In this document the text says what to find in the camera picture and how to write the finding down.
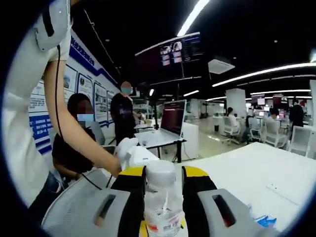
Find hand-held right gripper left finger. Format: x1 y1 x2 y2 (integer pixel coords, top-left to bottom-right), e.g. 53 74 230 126
43 165 147 237

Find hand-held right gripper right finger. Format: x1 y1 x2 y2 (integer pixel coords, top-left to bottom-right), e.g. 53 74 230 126
181 165 281 237

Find clear plastic water bottle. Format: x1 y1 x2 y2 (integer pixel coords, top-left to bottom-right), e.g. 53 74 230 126
144 159 186 237

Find blue pad packet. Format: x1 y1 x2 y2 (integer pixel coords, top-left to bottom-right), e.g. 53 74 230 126
246 204 277 229

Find black-legged side desk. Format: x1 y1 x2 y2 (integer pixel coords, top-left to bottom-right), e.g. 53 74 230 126
138 138 188 164

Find silver laptop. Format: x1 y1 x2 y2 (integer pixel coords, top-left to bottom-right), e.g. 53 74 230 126
135 99 188 149

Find white table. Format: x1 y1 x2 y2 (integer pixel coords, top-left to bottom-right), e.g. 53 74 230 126
172 142 316 223

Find grey mesh office chair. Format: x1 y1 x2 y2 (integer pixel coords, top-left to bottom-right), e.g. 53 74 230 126
40 168 119 230

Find person's blue jeans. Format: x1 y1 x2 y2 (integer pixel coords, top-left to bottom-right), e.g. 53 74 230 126
28 171 64 215

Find white office chair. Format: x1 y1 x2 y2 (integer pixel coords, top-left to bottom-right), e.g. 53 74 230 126
264 120 288 149
288 125 312 158
222 117 241 145

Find hanging black monitor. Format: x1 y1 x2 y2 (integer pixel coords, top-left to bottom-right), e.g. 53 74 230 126
135 31 206 86

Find operator in white shirt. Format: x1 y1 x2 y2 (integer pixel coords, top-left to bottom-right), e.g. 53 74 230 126
2 14 72 208

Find ceiling air vent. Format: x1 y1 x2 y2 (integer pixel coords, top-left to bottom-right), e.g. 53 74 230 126
207 58 236 74

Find white ceiling light strip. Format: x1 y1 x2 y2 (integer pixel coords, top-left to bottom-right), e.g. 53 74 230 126
177 0 210 37
212 63 316 87

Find white worn device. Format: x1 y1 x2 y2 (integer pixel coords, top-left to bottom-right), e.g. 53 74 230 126
34 0 72 52

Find blue white wall poster board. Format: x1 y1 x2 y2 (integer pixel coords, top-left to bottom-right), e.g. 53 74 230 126
28 34 119 155

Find black worn device cable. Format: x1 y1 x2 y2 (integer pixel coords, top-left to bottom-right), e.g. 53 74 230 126
54 44 113 191

